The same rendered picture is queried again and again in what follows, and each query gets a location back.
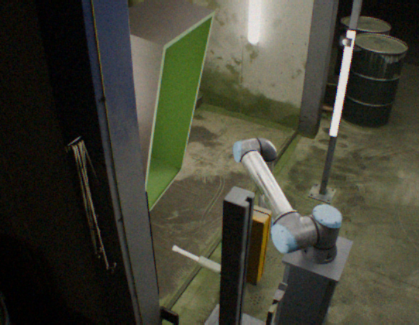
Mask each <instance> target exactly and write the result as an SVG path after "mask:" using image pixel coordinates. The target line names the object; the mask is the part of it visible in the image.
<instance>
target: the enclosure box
mask: <svg viewBox="0 0 419 325"><path fill-rule="evenodd" d="M128 10H129V13H128V16H129V27H130V32H129V33H130V40H131V47H132V65H133V71H134V75H133V77H134V84H135V91H136V110H137V117H138V123H139V136H140V143H141V148H140V150H141V156H142V164H143V176H144V183H145V189H146V191H147V194H148V201H149V212H150V211H151V210H152V209H153V206H154V205H155V204H156V202H158V201H159V199H160V198H161V197H162V195H163V193H164V192H165V191H166V190H167V189H168V188H169V186H170V185H171V183H172V182H173V181H174V179H175V178H176V177H177V176H178V175H179V173H180V172H181V170H182V169H183V164H184V158H185V154H186V150H187V144H188V136H189V133H190V129H191V122H192V118H193V114H194V108H195V104H196V100H197V93H198V90H199V86H200V82H201V75H202V72H203V65H204V59H205V55H206V52H207V48H208V41H209V38H210V35H211V28H212V21H213V18H214V14H215V10H211V9H207V8H205V7H203V6H201V5H195V4H193V3H190V2H186V1H183V0H145V1H143V2H139V3H137V4H136V5H134V6H132V7H130V8H129V9H128Z"/></svg>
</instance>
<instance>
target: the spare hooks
mask: <svg viewBox="0 0 419 325"><path fill-rule="evenodd" d="M83 136H84V134H82V135H80V136H77V137H76V138H75V139H74V140H72V141H71V142H70V143H67V144H66V145H65V146H64V148H65V152H66V153H68V151H67V149H68V150H69V151H70V147H71V148H72V149H73V150H74V155H75V162H76V165H77V171H78V175H79V180H80V183H81V191H82V197H83V201H84V208H85V212H86V215H87V219H88V226H89V228H90V232H91V238H92V242H93V245H94V252H95V255H96V257H98V259H99V257H100V256H99V255H98V252H103V254H104V258H105V264H106V268H107V270H108V268H112V269H113V268H114V267H115V265H116V263H114V265H113V266H110V265H108V263H107V261H106V257H105V252H104V249H103V245H102V243H104V241H105V240H104V239H103V240H101V235H100V231H99V230H98V224H97V220H96V219H98V214H96V216H95V213H94V207H93V203H92V201H91V193H90V190H89V187H88V177H87V164H86V157H85V153H86V154H87V158H88V161H89V163H90V164H91V167H92V169H93V174H94V175H95V177H96V180H97V182H98V177H97V175H96V173H95V171H94V168H93V164H92V162H91V159H90V157H89V155H88V153H87V149H86V146H85V144H84V141H83V140H82V139H81V138H82V137H83ZM78 142H79V143H78ZM77 145H79V147H80V151H81V158H80V155H79V153H78V150H77ZM77 157H78V160H79V163H80V165H81V163H82V166H81V174H82V176H83V179H84V184H85V188H86V193H87V199H88V204H87V201H86V198H85V194H84V188H83V185H82V181H81V174H80V169H79V164H78V161H77ZM82 168H83V169H82ZM98 184H99V182H98ZM89 212H90V213H89ZM93 219H94V221H93ZM94 222H95V226H96V229H94ZM95 231H98V232H95ZM92 233H93V234H92ZM96 234H98V237H99V239H100V241H98V240H97V237H96ZM96 243H99V244H101V248H100V250H98V249H97V246H96ZM108 271H109V270H108ZM109 272H110V273H113V272H114V269H113V270H112V272H111V271H109Z"/></svg>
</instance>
